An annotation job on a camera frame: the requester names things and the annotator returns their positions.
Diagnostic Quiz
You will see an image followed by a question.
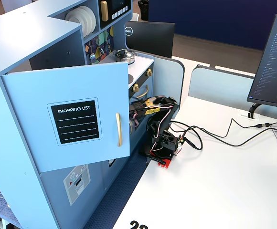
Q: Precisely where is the dark blue office partition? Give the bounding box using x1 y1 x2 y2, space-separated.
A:
148 0 277 51

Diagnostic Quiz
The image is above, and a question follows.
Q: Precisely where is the monitor showing code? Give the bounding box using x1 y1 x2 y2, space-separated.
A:
247 14 277 110

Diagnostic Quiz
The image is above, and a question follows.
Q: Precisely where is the black toy microwave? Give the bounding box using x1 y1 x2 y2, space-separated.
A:
97 0 132 31

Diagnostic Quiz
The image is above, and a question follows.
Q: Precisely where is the red table clamp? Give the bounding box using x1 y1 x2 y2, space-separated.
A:
150 157 173 169

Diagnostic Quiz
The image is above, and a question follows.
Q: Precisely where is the grey toy pot with lid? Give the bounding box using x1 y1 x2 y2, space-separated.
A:
112 49 137 65

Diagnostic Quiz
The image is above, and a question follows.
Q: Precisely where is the black Dell monitor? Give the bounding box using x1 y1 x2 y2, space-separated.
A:
125 21 175 59

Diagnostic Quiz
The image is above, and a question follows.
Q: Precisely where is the gold shopping list door handle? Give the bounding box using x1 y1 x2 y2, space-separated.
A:
115 113 123 147

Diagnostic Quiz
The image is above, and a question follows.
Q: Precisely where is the blue door with ice dispenser print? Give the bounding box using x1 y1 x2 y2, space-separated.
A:
39 158 106 229

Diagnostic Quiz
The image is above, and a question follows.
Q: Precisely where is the black trash bin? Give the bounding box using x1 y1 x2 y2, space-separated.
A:
138 0 150 21

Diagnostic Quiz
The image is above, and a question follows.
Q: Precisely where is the toy ladle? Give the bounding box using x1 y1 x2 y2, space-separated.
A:
97 38 105 56

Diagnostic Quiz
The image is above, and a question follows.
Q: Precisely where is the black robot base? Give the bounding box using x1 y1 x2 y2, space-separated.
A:
138 130 185 165

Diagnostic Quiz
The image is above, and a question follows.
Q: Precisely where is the white toy plate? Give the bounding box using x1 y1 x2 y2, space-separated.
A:
78 5 97 31
73 7 93 34
65 9 88 36

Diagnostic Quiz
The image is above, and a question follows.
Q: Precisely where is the black cable with USB connector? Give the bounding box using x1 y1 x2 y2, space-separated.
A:
170 118 277 139

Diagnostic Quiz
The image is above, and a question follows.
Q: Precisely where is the blue toy kitchen body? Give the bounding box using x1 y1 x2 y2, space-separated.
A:
0 0 155 229

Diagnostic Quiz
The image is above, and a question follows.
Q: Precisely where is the light blue desk divider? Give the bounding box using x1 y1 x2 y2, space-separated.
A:
188 64 277 118
133 51 185 120

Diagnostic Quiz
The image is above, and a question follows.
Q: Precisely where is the blue door with shopping list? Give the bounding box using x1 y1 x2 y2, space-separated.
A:
0 61 131 173

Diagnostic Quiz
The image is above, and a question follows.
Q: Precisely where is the toy spatula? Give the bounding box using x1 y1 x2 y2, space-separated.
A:
89 40 97 64

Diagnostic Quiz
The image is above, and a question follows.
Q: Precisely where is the black power cable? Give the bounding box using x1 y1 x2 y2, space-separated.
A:
182 126 277 151

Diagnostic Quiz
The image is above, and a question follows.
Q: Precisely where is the gold oven door handle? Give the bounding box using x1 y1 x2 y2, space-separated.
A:
137 85 149 100

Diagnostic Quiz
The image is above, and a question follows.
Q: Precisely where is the gold microwave handle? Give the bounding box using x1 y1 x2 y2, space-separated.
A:
100 0 109 22

